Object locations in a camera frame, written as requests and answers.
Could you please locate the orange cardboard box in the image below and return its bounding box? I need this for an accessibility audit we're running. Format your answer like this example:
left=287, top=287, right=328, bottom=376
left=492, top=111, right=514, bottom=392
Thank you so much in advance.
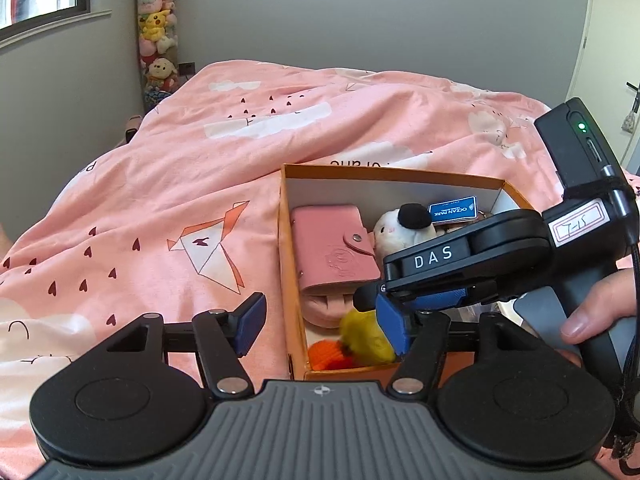
left=277, top=162, right=543, bottom=382

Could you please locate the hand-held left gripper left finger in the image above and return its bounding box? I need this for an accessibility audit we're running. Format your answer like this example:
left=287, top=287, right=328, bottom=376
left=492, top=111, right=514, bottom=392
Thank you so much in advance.
left=102, top=292, right=268, bottom=396

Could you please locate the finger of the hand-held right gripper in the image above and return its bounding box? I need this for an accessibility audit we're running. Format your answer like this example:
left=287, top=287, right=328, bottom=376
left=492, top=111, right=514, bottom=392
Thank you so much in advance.
left=352, top=280, right=485, bottom=314

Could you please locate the pink printed blanket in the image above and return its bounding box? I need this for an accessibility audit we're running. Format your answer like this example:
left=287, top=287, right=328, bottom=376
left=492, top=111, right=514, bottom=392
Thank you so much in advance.
left=0, top=60, right=640, bottom=463

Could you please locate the clear tube of plush toys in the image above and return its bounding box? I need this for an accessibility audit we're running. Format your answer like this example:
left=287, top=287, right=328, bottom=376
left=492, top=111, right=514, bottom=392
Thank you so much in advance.
left=131, top=0, right=182, bottom=112

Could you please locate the yellow and orange plush toy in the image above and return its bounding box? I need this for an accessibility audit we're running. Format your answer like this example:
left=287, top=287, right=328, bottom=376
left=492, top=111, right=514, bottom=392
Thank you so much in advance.
left=307, top=307, right=399, bottom=372

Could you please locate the white plush dog black ear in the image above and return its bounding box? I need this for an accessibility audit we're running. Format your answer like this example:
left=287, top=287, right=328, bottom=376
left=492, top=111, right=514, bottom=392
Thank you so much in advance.
left=372, top=203, right=439, bottom=266

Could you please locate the person's right hand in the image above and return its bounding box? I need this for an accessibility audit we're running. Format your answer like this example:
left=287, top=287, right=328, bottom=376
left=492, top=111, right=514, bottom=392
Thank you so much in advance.
left=525, top=269, right=640, bottom=368

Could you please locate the pink snap wallet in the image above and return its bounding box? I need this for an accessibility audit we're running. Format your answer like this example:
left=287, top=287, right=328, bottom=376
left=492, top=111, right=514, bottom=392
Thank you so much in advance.
left=291, top=204, right=383, bottom=332

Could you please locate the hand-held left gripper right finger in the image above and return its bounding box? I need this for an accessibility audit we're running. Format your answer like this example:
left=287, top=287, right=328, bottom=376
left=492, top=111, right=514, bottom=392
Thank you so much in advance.
left=375, top=292, right=543, bottom=396

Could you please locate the white door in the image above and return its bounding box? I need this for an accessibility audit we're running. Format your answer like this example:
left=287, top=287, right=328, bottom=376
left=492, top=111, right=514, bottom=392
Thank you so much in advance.
left=566, top=0, right=640, bottom=177

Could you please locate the blue ocean park tag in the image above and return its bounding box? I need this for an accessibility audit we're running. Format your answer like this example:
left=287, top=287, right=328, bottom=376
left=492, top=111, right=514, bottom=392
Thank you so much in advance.
left=429, top=194, right=496, bottom=236

